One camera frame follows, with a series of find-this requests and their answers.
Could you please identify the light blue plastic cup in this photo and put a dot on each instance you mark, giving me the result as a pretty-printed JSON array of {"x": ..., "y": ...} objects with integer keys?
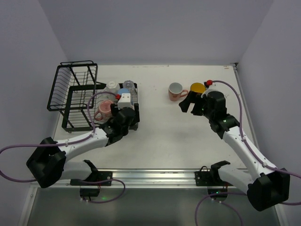
[{"x": 123, "y": 91}]

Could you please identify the white faceted ceramic cup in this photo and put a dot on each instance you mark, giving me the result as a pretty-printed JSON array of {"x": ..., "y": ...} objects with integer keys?
[{"x": 112, "y": 87}]

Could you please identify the clear faceted glass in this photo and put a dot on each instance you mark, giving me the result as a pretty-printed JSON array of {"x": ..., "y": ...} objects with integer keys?
[{"x": 130, "y": 86}]

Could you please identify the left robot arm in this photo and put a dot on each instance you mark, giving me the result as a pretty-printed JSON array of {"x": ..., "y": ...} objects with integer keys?
[{"x": 51, "y": 160}]

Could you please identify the salmon floral mug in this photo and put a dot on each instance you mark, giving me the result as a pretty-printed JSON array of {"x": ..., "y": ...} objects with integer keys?
[{"x": 176, "y": 91}]

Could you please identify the aluminium mounting rail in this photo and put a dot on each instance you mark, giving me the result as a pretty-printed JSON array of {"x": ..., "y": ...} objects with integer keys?
[{"x": 152, "y": 176}]

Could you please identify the pink ghost pattern mug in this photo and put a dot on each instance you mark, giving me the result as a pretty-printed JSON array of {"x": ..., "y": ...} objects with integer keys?
[{"x": 103, "y": 111}]

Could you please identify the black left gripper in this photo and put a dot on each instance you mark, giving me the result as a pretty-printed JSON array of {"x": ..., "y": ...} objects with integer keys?
[{"x": 124, "y": 110}]

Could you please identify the black wire dish rack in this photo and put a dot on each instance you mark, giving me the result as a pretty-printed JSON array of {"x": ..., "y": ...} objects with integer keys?
[{"x": 76, "y": 92}]

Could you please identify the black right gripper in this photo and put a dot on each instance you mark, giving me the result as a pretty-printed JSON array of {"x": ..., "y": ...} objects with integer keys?
[{"x": 196, "y": 101}]

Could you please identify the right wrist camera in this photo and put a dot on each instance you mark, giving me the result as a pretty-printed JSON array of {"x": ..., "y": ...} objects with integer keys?
[{"x": 209, "y": 87}]

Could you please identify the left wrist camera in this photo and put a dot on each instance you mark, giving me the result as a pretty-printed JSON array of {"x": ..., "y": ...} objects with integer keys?
[{"x": 124, "y": 100}]

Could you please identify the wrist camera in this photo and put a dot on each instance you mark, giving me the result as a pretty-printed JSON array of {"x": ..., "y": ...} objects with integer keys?
[
  {"x": 209, "y": 87},
  {"x": 124, "y": 100}
]

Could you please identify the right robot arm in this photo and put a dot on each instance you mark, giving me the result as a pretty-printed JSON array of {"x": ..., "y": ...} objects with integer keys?
[{"x": 263, "y": 186}]

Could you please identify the yellow mug black handle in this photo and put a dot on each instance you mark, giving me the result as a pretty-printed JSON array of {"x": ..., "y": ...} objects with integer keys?
[{"x": 197, "y": 87}]

